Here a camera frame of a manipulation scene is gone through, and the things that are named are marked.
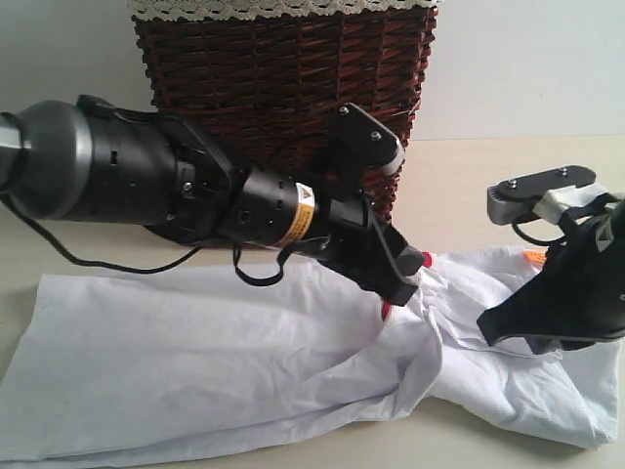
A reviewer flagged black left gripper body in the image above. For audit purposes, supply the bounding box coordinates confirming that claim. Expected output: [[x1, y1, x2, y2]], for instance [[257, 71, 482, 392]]
[[314, 194, 390, 288]]

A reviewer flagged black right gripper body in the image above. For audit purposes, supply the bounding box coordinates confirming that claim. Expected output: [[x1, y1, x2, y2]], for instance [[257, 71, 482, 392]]
[[536, 204, 625, 343]]

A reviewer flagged white t-shirt with red print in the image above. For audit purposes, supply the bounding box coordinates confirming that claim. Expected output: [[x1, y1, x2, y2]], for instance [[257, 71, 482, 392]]
[[1, 246, 619, 468]]

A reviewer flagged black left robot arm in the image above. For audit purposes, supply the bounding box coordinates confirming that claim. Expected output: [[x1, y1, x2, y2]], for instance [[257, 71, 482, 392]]
[[1, 95, 425, 306]]

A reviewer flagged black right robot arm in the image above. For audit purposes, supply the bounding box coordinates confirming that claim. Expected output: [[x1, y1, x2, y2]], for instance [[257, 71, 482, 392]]
[[477, 202, 624, 355]]

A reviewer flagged dark red wicker basket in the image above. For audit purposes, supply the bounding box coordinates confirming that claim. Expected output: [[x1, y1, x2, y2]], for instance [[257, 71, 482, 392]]
[[131, 7, 440, 235]]

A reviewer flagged floral patterned beige cloth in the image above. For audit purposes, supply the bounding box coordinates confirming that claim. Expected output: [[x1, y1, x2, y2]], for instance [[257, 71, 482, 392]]
[[127, 0, 439, 21]]

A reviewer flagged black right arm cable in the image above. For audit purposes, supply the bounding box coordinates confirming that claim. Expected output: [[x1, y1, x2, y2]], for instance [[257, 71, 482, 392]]
[[510, 214, 577, 245]]

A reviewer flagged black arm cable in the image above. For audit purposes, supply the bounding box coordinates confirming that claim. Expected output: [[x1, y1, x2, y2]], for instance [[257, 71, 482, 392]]
[[510, 214, 577, 245], [0, 192, 333, 289]]

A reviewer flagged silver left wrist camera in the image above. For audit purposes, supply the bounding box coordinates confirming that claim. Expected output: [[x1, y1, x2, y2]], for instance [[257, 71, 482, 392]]
[[327, 103, 405, 199]]

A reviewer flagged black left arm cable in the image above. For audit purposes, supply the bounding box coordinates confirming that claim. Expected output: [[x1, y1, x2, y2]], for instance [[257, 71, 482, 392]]
[[0, 192, 333, 289]]

